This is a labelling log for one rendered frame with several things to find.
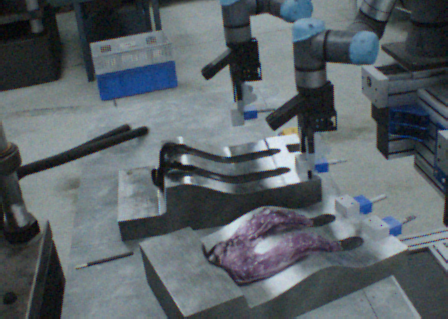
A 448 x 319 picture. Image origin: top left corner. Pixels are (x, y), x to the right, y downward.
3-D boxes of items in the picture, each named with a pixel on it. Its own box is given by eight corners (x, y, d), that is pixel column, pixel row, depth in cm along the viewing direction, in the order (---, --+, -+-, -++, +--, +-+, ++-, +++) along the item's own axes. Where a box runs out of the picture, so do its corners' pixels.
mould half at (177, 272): (339, 213, 148) (339, 174, 143) (407, 268, 126) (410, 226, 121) (147, 283, 131) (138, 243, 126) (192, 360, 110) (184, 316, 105)
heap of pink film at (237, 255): (305, 215, 138) (304, 185, 135) (350, 254, 124) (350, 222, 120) (202, 252, 130) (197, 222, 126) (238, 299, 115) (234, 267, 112)
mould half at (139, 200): (297, 162, 173) (295, 119, 167) (322, 209, 150) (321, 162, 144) (123, 188, 170) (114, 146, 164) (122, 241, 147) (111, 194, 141)
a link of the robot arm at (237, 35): (225, 30, 160) (221, 22, 167) (226, 46, 162) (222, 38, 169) (252, 26, 161) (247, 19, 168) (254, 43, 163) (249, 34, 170)
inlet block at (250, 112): (273, 113, 180) (272, 97, 177) (277, 120, 175) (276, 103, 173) (229, 120, 179) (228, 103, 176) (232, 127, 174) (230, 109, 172)
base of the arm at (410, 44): (439, 39, 185) (441, 8, 180) (464, 53, 172) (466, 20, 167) (396, 45, 183) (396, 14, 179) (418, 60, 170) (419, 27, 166)
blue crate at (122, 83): (170, 71, 498) (167, 45, 488) (179, 87, 462) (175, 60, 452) (97, 84, 488) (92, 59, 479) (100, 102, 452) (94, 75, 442)
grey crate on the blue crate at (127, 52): (167, 47, 488) (165, 29, 482) (175, 61, 452) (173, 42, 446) (93, 60, 479) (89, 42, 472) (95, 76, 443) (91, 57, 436)
